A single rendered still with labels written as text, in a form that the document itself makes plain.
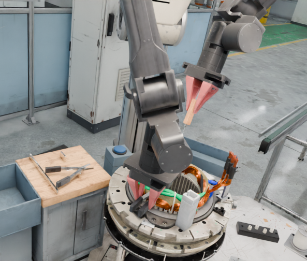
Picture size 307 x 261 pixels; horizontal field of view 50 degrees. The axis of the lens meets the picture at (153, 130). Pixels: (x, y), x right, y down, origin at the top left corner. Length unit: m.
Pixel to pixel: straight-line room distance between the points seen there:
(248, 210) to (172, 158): 0.94
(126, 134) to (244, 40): 0.71
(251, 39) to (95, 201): 0.59
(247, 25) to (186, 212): 0.40
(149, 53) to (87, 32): 2.54
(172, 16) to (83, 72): 2.16
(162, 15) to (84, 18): 2.03
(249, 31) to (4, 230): 0.70
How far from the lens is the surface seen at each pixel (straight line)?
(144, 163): 0.62
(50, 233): 0.96
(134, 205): 0.68
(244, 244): 1.29
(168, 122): 0.54
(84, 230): 1.02
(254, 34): 0.70
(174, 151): 0.52
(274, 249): 1.33
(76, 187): 0.89
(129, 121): 1.25
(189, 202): 0.73
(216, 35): 0.75
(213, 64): 0.74
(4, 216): 0.85
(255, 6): 0.79
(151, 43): 0.54
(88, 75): 3.14
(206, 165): 1.11
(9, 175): 1.00
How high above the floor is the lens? 1.62
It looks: 28 degrees down
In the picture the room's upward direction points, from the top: 11 degrees clockwise
